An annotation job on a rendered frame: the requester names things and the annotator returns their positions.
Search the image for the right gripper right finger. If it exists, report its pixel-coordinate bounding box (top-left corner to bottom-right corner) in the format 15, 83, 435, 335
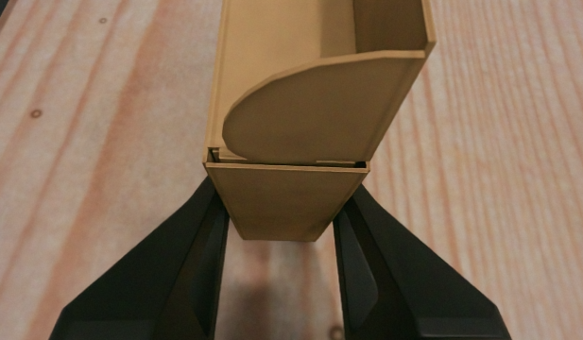
333, 183, 512, 340

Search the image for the brown cardboard box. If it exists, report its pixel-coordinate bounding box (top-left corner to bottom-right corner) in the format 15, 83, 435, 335
201, 0, 437, 242

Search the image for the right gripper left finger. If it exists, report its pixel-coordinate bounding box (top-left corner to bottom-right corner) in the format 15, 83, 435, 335
48, 175, 230, 340

